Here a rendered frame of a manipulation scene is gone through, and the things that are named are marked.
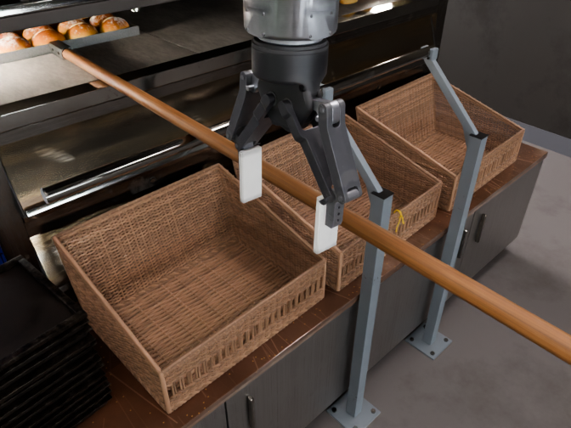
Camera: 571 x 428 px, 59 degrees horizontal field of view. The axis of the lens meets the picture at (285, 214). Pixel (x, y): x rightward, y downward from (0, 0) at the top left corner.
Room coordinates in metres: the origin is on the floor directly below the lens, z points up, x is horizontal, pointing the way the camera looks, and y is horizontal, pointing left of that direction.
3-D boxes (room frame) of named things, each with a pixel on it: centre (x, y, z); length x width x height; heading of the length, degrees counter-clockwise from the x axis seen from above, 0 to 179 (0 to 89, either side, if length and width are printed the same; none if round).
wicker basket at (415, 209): (1.46, -0.19, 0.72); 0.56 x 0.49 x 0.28; 135
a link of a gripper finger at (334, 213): (0.42, -0.06, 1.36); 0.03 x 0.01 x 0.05; 40
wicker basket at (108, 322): (1.05, 0.24, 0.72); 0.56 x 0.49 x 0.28; 135
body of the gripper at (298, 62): (0.49, 0.00, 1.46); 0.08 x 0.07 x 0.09; 40
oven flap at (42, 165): (1.64, 0.01, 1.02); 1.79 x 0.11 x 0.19; 133
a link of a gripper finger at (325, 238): (0.43, -0.04, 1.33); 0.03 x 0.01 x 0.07; 130
